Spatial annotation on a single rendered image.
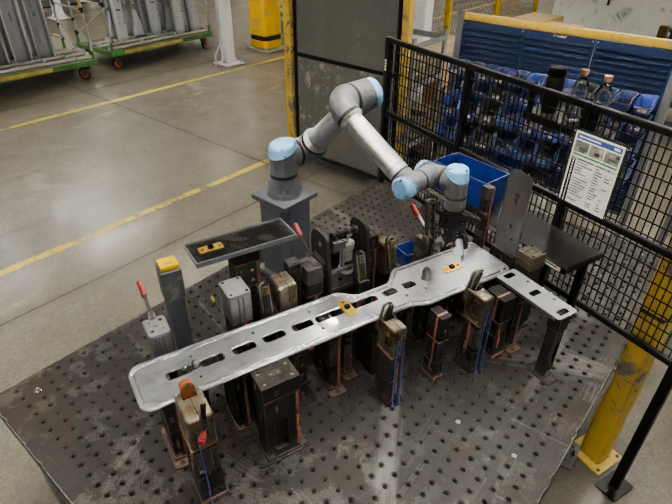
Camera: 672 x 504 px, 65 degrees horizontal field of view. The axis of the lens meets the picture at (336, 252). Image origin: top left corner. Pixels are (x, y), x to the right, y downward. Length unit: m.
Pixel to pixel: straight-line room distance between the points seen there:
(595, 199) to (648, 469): 1.34
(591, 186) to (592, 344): 0.62
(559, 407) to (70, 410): 1.67
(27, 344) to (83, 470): 1.76
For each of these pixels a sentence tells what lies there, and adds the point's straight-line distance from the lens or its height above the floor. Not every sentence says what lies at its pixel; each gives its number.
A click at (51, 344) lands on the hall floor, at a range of 3.49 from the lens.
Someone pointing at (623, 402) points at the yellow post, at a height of 0.42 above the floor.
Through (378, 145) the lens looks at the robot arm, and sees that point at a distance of 1.79.
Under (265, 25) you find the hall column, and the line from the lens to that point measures 9.54.
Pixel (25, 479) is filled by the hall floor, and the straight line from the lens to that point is 2.89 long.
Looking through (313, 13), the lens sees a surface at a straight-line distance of 4.65.
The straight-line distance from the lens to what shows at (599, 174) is 2.20.
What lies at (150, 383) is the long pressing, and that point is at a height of 1.00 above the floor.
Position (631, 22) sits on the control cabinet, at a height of 0.86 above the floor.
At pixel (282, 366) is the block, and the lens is 1.56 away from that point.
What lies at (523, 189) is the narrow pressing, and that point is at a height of 1.28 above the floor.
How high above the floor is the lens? 2.15
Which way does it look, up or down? 34 degrees down
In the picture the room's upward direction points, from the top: 1 degrees clockwise
